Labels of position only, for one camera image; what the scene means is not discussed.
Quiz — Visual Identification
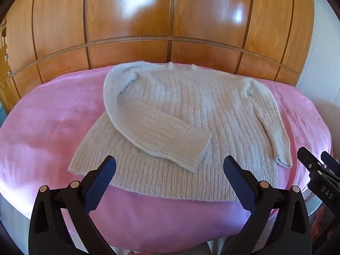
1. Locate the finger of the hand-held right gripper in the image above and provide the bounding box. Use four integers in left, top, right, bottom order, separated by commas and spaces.
297, 146, 320, 171
320, 151, 340, 177

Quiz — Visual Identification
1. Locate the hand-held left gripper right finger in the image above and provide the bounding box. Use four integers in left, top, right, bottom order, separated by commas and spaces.
223, 156, 312, 255

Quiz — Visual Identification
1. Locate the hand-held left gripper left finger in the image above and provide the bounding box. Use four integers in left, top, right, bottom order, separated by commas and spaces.
28, 155, 117, 255

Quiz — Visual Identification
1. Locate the cream knitted sweater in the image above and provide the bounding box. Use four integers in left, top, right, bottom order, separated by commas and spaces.
68, 61, 293, 202

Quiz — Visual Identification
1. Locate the person's right hand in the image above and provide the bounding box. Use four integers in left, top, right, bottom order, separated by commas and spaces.
310, 206, 330, 245

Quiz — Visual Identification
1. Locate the pink quilted blanket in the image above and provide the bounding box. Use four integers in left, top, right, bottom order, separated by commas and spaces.
0, 64, 334, 251

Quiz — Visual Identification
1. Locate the glossy wooden wardrobe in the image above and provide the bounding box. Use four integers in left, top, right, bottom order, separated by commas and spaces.
0, 0, 319, 112

